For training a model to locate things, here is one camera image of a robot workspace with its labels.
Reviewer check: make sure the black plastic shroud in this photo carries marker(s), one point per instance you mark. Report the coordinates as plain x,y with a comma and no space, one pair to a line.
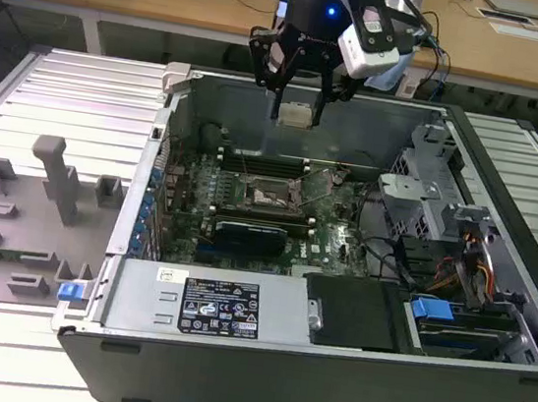
358,312

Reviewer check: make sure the grey parts rack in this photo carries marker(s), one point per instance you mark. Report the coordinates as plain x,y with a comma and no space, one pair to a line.
25,208

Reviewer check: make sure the silver metal drive cage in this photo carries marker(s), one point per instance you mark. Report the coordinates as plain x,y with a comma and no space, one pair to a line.
413,200

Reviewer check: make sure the black graphics card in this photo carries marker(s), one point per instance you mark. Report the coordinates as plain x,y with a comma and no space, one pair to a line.
249,240

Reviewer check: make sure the blue plastic case latch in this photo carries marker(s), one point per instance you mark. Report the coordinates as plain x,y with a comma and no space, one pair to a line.
67,291

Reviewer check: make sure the open black PC case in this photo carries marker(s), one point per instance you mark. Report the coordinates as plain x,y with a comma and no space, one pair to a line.
274,385

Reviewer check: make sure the silver square CPU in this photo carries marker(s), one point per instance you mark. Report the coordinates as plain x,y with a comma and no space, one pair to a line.
295,114

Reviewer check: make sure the CPU socket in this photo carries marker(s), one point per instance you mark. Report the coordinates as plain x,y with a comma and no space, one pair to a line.
264,198

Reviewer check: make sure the blue disk carrier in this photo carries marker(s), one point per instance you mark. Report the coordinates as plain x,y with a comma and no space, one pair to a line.
430,311

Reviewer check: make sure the grey power supply unit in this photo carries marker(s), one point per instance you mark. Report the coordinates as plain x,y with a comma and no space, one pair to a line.
138,293

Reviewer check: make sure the plain white paper sheet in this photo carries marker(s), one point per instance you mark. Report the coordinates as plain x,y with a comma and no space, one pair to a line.
519,32

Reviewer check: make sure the green motherboard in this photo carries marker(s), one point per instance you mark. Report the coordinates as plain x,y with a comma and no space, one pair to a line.
327,248

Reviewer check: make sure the white sheet black strip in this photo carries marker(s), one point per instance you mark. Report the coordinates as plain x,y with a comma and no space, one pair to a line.
506,16

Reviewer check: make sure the grey flat laptop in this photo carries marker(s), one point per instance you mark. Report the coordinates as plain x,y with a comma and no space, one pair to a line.
518,7

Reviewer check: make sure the white wrist camera black mount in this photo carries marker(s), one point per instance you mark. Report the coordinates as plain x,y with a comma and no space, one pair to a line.
367,58

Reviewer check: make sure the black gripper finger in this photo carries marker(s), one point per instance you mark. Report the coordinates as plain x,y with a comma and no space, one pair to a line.
338,88
262,61

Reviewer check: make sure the thin metal locking lever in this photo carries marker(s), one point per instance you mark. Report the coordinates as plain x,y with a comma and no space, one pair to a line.
316,198
313,174

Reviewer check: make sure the wooden desk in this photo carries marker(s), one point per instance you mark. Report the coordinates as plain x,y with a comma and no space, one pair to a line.
175,5

